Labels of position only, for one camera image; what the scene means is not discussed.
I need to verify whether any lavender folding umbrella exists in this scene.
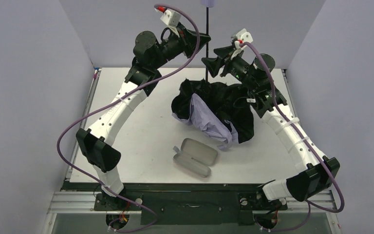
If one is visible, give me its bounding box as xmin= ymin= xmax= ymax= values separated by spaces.
xmin=170 ymin=0 xmax=255 ymax=152

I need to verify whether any pink umbrella case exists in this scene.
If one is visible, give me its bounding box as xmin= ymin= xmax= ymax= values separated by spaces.
xmin=173 ymin=138 xmax=218 ymax=178

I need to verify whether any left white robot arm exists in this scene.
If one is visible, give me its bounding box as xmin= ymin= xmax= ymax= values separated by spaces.
xmin=76 ymin=23 xmax=211 ymax=198

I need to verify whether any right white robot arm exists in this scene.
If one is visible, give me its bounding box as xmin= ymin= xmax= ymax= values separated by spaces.
xmin=202 ymin=46 xmax=340 ymax=202

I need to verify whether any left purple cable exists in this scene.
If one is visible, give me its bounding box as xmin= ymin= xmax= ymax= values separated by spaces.
xmin=56 ymin=3 xmax=201 ymax=233

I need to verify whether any purple cable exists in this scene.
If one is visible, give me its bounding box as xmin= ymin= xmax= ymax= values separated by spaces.
xmin=235 ymin=40 xmax=345 ymax=233
xmin=56 ymin=3 xmax=201 ymax=233

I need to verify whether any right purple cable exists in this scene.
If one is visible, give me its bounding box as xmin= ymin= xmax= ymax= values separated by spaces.
xmin=235 ymin=40 xmax=345 ymax=233

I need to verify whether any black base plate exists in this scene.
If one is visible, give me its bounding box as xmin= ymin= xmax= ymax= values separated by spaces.
xmin=61 ymin=181 xmax=288 ymax=227

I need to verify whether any aluminium frame rail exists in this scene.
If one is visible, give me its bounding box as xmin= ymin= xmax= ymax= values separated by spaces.
xmin=47 ymin=190 xmax=337 ymax=214

